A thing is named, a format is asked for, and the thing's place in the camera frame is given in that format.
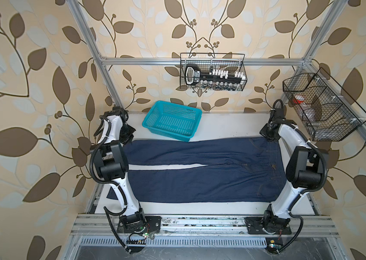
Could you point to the back black wire basket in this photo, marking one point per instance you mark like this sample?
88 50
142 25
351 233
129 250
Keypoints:
229 61

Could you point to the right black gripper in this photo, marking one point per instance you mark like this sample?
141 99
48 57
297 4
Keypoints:
262 131

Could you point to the black socket tool set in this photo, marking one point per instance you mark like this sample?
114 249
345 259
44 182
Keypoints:
215 79

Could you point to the teal plastic basket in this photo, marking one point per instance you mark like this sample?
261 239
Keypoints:
173 120

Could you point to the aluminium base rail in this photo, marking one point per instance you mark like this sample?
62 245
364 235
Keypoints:
215 231

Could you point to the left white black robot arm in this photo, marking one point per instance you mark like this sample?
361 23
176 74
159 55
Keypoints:
109 165

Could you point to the red capped clear container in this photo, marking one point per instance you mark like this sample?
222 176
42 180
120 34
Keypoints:
298 99

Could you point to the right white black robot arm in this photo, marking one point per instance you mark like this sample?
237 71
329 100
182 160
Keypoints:
306 172

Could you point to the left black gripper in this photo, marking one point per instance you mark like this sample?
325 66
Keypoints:
131 130

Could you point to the right black wire basket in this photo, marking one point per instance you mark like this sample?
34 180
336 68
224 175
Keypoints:
330 111

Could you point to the black wire basket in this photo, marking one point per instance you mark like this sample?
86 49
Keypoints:
229 61
330 111

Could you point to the dark blue denim trousers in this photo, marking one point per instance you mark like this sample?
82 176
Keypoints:
210 171

